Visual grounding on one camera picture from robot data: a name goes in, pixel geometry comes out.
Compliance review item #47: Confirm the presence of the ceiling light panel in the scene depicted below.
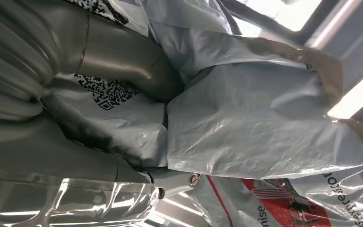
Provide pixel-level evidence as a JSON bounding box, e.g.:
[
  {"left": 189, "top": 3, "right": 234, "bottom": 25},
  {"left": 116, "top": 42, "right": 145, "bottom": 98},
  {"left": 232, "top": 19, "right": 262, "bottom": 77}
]
[
  {"left": 231, "top": 0, "right": 323, "bottom": 37},
  {"left": 327, "top": 62, "right": 363, "bottom": 120}
]

